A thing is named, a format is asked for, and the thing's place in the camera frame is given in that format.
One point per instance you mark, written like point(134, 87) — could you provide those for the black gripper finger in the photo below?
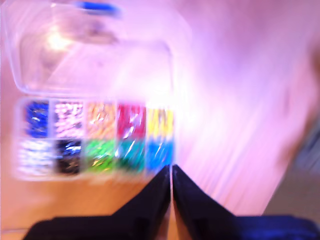
point(150, 200)
point(192, 200)

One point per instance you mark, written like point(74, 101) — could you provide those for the clear plastic pin organizer box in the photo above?
point(100, 125)

